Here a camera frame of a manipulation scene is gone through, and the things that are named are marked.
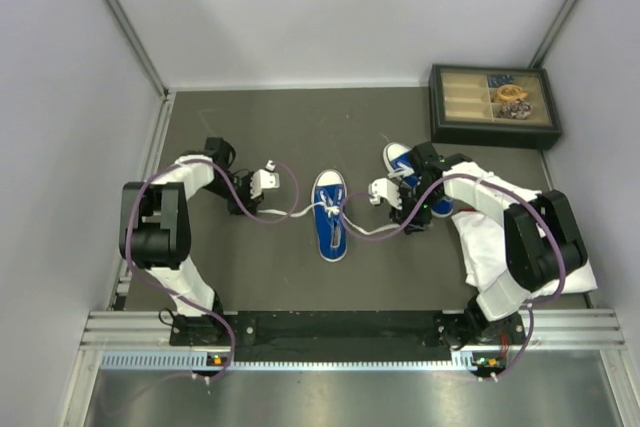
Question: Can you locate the yellow item in box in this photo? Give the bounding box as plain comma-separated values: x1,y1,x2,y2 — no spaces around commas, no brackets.
495,84,528,102

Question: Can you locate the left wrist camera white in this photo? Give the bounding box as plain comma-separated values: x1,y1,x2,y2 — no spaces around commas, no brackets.
250,160,280,199

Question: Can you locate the blue sneaker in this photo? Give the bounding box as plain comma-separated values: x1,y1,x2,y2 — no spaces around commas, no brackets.
311,169,347,262
382,142,453,218

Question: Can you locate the white folded shirt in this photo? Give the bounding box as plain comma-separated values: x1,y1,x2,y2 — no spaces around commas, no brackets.
452,211,598,294

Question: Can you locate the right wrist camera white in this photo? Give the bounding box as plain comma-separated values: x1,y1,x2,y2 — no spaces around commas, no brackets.
367,177,402,210

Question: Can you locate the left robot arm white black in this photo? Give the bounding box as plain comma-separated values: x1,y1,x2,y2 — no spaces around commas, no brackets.
119,137,279,346

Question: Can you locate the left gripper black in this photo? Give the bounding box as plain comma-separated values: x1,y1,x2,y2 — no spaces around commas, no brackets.
204,171,264,216

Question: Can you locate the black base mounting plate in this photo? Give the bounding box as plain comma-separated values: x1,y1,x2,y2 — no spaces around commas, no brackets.
168,310,529,362

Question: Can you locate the black compartment display box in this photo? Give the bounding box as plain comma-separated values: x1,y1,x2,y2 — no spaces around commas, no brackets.
427,64,562,151

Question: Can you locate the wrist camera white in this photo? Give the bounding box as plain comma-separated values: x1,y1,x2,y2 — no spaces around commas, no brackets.
367,177,402,210
250,160,280,199

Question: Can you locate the floral item in box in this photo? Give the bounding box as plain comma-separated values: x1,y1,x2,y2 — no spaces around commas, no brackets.
497,99,533,120

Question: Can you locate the blue patterned item in box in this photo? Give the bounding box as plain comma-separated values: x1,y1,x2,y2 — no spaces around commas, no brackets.
487,74,514,89

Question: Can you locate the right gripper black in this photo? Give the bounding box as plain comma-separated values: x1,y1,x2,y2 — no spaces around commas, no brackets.
389,183,444,235

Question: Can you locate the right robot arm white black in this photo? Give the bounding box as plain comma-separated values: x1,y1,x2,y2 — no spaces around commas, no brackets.
383,142,588,348

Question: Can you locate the grey slotted cable duct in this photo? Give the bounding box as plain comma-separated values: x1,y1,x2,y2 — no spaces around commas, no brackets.
101,351,499,372

